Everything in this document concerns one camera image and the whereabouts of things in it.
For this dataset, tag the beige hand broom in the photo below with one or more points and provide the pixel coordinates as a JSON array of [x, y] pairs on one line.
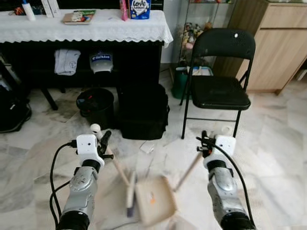
[[130, 194]]

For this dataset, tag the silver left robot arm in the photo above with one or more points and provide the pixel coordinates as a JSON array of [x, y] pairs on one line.
[[81, 191]]

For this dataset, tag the black round waste bin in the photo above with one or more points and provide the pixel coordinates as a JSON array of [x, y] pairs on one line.
[[96, 114]]

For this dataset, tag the white paper scrap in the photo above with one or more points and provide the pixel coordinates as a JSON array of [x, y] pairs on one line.
[[147, 147]]

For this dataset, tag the black fabric bag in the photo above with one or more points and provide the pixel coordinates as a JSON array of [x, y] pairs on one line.
[[144, 115]]

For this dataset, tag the black folding chair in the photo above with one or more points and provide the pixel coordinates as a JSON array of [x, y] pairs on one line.
[[218, 91]]

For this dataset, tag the green plastic container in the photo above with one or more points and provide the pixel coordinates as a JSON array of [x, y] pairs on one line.
[[178, 84]]

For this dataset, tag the white box with ribbon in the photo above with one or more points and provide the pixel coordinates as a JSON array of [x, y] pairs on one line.
[[204, 72]]

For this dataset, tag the black slanted stand leg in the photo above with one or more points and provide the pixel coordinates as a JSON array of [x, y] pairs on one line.
[[49, 99]]

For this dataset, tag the grey BitRobot slippers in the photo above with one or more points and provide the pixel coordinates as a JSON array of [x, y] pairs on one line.
[[101, 62]]

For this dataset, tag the black upright piano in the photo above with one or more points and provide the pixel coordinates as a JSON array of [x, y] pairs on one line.
[[139, 62]]

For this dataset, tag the white printed slippers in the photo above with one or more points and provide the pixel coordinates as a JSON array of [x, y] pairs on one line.
[[67, 62]]

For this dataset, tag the black backpack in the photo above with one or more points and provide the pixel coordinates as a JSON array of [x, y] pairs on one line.
[[13, 112]]

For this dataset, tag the plush toy pile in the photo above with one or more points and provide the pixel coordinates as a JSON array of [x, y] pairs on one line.
[[188, 38]]

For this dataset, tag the white lace tablecloth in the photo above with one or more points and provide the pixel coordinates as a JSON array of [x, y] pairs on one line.
[[96, 29]]

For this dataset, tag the light wooden cabinet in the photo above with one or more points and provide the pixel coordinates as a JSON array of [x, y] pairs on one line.
[[278, 48]]

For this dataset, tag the glass display shelf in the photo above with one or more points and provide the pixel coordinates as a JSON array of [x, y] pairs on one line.
[[184, 14]]

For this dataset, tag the colourful picture book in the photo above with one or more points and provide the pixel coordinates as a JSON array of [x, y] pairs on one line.
[[79, 17]]

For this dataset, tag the pink flat box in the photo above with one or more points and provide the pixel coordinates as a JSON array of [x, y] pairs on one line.
[[124, 9]]

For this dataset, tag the blue Love Letters tin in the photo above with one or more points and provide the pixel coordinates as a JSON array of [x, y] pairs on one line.
[[140, 8]]

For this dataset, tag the white upright books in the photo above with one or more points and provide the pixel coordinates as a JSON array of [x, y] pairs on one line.
[[50, 7]]

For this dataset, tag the white plastic bottle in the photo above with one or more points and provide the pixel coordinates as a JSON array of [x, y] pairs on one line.
[[29, 10]]

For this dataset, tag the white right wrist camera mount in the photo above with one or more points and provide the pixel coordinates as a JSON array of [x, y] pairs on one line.
[[225, 146]]

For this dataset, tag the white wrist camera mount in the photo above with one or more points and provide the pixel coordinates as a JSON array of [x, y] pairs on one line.
[[225, 146], [87, 146]]

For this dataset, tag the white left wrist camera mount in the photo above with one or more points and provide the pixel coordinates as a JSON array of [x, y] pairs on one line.
[[87, 146]]

